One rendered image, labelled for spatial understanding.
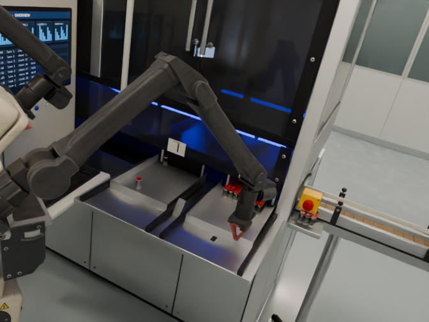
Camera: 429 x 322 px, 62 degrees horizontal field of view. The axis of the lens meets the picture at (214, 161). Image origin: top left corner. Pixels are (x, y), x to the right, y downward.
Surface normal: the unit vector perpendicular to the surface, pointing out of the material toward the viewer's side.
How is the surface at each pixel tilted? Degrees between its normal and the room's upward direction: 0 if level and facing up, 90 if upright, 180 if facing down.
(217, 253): 0
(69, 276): 0
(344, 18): 90
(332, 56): 90
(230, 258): 0
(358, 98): 90
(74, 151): 74
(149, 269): 90
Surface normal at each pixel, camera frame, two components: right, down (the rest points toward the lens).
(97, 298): 0.18, -0.89
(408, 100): -0.41, 0.32
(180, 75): 0.56, 0.37
